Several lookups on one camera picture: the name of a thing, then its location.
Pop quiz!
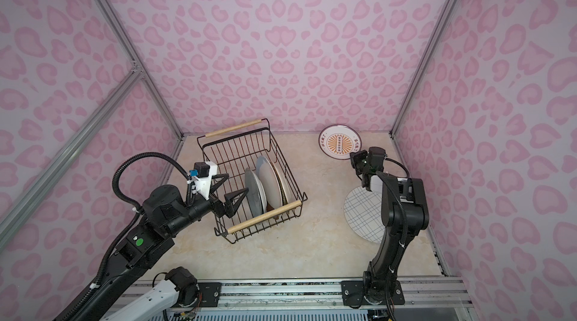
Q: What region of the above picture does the grey-blue plate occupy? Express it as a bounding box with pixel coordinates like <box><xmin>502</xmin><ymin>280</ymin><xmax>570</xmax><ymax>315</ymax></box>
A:
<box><xmin>244</xmin><ymin>169</ymin><xmax>267</xmax><ymax>217</ymax></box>

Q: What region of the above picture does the pastel abstract pattern plate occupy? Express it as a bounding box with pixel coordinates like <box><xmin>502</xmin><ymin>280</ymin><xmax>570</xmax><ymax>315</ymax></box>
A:
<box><xmin>255</xmin><ymin>156</ymin><xmax>283</xmax><ymax>208</ymax></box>

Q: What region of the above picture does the white grid pattern plate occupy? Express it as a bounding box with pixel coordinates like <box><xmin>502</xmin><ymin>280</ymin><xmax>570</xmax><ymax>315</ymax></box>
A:
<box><xmin>344</xmin><ymin>187</ymin><xmax>385</xmax><ymax>244</ymax></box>

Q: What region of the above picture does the white plate orange sunburst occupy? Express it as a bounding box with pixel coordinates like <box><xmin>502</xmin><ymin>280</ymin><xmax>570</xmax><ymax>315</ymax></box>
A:
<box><xmin>319</xmin><ymin>124</ymin><xmax>362</xmax><ymax>160</ymax></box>

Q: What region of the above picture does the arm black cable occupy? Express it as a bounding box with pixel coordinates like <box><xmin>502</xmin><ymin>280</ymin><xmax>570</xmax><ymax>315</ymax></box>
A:
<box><xmin>111</xmin><ymin>151</ymin><xmax>192</xmax><ymax>214</ymax></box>
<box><xmin>378</xmin><ymin>157</ymin><xmax>411</xmax><ymax>250</ymax></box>

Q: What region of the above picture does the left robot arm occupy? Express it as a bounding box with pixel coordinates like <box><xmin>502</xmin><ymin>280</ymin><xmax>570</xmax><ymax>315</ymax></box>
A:
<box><xmin>55</xmin><ymin>181</ymin><xmax>249</xmax><ymax>320</ymax></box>

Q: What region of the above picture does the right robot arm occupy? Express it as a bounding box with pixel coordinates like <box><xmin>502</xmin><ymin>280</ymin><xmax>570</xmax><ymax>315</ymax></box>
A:
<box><xmin>341</xmin><ymin>147</ymin><xmax>429</xmax><ymax>310</ymax></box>

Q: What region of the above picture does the black wire dish rack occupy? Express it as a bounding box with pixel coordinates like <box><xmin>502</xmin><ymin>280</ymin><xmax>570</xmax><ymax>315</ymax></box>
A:
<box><xmin>197</xmin><ymin>118</ymin><xmax>307</xmax><ymax>244</ymax></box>

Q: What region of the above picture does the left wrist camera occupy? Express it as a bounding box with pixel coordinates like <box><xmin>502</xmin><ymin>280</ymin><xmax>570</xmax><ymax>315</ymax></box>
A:
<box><xmin>187</xmin><ymin>161</ymin><xmax>218</xmax><ymax>200</ymax></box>

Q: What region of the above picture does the aluminium frame strut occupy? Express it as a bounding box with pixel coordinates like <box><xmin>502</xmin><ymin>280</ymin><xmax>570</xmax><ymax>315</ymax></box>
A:
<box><xmin>1</xmin><ymin>67</ymin><xmax>142</xmax><ymax>250</ymax></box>

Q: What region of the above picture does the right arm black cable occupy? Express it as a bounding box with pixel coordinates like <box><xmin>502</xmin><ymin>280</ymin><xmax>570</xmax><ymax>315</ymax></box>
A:
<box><xmin>378</xmin><ymin>157</ymin><xmax>411</xmax><ymax>250</ymax></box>

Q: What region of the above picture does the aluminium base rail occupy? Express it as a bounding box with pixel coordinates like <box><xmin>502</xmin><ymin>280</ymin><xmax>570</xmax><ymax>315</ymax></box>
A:
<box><xmin>83</xmin><ymin>275</ymin><xmax>479</xmax><ymax>321</ymax></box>

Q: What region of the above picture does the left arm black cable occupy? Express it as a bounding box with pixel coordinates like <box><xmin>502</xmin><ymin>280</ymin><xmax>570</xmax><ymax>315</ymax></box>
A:
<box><xmin>111</xmin><ymin>151</ymin><xmax>192</xmax><ymax>214</ymax></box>

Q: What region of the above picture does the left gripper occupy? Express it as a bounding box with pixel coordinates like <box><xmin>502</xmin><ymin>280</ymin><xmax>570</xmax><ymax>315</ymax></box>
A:
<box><xmin>167</xmin><ymin>171</ymin><xmax>249</xmax><ymax>238</ymax></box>

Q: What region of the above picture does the white star cartoon plate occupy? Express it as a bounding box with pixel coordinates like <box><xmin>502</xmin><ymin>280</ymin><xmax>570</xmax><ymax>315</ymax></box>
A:
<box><xmin>276</xmin><ymin>167</ymin><xmax>294</xmax><ymax>205</ymax></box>

